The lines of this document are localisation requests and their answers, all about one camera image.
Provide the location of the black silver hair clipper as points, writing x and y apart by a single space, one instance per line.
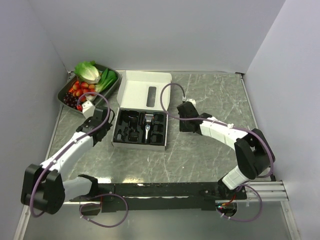
148 119

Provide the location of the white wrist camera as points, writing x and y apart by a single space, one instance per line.
193 101
87 109

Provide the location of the green bok choy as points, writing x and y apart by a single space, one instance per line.
107 78

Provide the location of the dark grey food tray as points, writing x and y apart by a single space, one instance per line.
96 100

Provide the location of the black comb guard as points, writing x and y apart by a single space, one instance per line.
133 136

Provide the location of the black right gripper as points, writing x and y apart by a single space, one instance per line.
182 128

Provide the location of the white clipper kit box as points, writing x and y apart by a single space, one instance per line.
140 93

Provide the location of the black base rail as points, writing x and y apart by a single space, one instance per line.
163 196

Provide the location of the small oil bottle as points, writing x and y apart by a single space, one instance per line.
119 137

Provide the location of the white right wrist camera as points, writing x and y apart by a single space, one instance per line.
193 101

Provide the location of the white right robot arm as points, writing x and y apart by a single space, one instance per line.
252 151

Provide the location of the green lettuce head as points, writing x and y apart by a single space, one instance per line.
87 72

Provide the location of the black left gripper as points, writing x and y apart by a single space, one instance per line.
108 125

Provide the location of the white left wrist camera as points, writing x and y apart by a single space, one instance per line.
87 109

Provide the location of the dark purple grapes bunch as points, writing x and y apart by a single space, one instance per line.
70 99

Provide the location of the red strawberries pile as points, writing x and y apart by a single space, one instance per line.
79 88

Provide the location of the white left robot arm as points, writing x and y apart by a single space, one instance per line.
45 187

